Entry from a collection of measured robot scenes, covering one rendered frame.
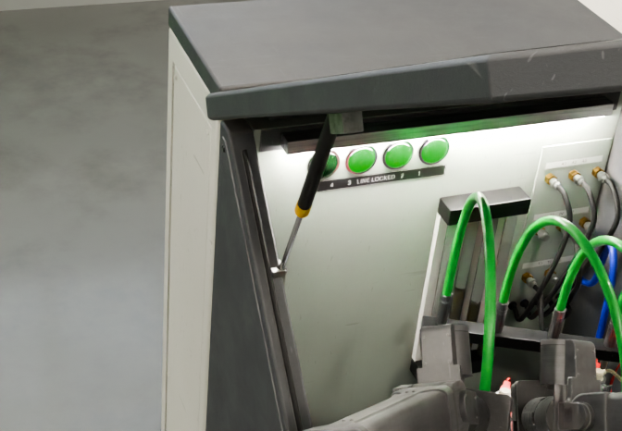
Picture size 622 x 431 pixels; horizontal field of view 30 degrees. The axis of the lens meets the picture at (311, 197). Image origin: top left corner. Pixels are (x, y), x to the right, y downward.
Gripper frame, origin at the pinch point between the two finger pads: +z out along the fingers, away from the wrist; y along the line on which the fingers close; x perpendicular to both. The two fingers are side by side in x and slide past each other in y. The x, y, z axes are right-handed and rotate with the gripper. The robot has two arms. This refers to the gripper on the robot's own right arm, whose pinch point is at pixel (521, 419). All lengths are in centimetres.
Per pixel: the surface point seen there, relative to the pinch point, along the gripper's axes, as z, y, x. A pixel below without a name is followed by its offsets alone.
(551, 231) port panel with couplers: 22.4, 31.1, -13.5
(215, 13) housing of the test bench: 10, 63, 43
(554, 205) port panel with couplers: 18.5, 34.7, -13.1
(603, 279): -15.0, 18.0, -7.6
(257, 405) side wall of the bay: 3.1, 2.4, 37.3
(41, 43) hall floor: 323, 165, 107
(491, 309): -22.6, 13.3, 10.0
